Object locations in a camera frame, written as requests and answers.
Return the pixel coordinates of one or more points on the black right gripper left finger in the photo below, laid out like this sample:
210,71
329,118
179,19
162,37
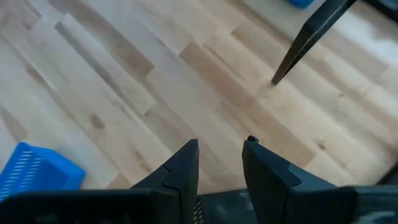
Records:
183,180

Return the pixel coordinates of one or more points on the black plastic basket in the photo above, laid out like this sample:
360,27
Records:
77,208

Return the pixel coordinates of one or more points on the blue plastic basket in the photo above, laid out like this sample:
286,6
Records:
300,3
56,174

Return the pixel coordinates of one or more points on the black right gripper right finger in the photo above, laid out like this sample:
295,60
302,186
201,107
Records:
280,193

